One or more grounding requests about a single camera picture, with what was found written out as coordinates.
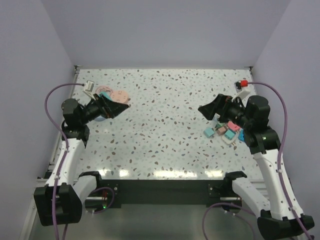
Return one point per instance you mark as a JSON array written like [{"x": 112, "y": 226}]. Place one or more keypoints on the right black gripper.
[{"x": 220, "y": 105}]

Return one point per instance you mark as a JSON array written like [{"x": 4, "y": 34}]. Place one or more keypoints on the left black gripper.
[{"x": 107, "y": 108}]

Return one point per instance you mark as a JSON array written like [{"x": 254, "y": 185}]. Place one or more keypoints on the pink round power strip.
[{"x": 120, "y": 96}]

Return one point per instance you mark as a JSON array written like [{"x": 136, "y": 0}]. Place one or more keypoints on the blue round power strip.
[{"x": 99, "y": 119}]

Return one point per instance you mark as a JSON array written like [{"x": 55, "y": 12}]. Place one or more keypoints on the light green plug adapter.
[{"x": 218, "y": 125}]

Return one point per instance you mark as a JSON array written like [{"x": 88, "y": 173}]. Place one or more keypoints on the brownish pink plug adapter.
[{"x": 222, "y": 130}]

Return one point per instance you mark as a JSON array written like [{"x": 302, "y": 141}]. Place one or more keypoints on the teal green plug adapter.
[{"x": 229, "y": 134}]

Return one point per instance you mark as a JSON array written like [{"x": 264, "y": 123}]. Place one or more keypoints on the blue square plug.
[{"x": 241, "y": 136}]

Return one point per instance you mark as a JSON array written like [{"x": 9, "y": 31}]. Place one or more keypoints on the teal triangular power strip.
[{"x": 105, "y": 94}]

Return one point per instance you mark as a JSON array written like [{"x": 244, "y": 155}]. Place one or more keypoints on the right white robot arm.
[{"x": 278, "y": 215}]

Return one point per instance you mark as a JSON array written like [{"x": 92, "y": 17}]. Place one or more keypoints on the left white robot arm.
[{"x": 61, "y": 200}]

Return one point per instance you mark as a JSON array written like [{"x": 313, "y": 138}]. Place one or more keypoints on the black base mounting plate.
[{"x": 161, "y": 192}]

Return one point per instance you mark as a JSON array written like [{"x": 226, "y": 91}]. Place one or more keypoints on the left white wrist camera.
[{"x": 88, "y": 89}]

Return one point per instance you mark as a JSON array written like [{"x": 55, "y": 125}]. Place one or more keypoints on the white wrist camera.
[
  {"x": 88, "y": 89},
  {"x": 242, "y": 90}
]

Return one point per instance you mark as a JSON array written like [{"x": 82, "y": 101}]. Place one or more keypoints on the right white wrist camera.
[{"x": 242, "y": 90}]

